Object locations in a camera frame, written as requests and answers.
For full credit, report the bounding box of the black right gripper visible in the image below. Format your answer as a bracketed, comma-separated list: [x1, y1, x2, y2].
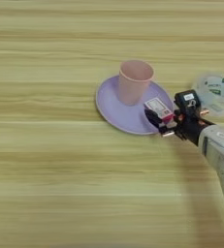
[144, 107, 215, 146]

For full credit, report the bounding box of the small white pink box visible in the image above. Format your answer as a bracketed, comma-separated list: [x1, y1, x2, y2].
[144, 97, 176, 124]

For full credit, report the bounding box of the pink plastic cup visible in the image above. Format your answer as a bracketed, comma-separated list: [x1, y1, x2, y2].
[117, 59, 155, 107]

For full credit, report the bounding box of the clear plastic food packet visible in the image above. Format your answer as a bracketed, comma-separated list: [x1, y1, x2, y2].
[193, 73, 224, 118]

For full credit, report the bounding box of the purple round plate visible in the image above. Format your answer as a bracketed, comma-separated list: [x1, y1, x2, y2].
[95, 75, 175, 136]

